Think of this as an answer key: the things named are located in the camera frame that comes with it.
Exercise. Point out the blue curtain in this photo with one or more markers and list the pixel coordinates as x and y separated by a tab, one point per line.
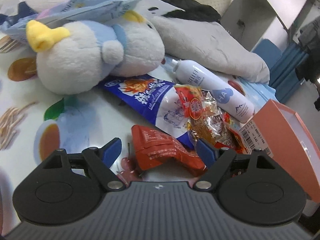
287	75

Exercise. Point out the white and blue plush toy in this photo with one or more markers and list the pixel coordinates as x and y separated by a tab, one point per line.
75	60

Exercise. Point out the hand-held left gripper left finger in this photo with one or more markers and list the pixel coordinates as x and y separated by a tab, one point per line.
112	150

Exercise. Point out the pink cardboard box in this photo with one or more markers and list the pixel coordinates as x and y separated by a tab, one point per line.
287	135

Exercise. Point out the white spray bottle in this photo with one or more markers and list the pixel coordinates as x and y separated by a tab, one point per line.
207	85

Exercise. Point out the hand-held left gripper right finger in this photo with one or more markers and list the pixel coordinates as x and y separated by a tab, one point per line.
205	152

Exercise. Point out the light blue plastic bag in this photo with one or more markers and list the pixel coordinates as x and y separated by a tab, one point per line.
75	7

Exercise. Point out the blue snack bag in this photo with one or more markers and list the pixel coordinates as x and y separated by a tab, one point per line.
150	97

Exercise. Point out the clear red candy packet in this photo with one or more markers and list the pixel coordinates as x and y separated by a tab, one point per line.
200	110

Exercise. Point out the grey hanging garment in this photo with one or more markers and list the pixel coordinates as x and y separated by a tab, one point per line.
312	37

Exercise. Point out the fruit printed bed sheet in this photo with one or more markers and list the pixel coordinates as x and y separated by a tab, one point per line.
87	120

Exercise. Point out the grey blanket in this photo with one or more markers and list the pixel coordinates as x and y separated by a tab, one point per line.
212	45

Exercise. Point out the black wall plug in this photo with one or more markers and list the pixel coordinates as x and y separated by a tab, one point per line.
241	22

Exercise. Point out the small red snack packet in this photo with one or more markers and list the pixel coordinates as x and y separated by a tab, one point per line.
160	152

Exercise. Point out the blue chair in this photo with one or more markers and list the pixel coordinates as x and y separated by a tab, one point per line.
268	52

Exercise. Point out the black cloth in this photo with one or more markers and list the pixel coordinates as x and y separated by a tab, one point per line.
195	10

